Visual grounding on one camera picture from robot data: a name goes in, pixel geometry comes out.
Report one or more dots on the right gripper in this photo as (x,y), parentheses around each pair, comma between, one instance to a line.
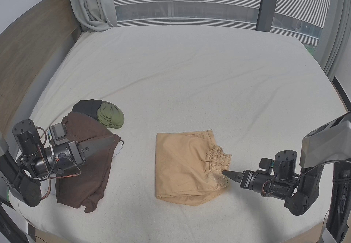
(256,181)

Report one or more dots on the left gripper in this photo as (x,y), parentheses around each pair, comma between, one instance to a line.
(70,155)

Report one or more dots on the tan shorts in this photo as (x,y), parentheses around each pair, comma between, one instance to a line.
(183,165)

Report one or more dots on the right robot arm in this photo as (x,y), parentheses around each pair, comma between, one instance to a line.
(315,148)

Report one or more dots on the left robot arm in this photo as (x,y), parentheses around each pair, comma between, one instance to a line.
(27,140)

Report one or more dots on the bed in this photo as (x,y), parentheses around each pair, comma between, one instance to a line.
(208,85)

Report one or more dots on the brown garment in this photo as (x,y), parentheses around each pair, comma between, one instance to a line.
(90,178)

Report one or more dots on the green garment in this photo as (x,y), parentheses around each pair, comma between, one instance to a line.
(111,115)

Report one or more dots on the black garment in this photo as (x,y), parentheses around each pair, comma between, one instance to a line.
(86,107)

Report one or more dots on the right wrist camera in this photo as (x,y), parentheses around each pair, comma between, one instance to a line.
(266,164)

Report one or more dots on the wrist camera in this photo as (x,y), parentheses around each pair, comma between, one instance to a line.
(59,133)
(266,164)

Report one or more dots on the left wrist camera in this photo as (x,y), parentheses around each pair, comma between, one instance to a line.
(59,133)

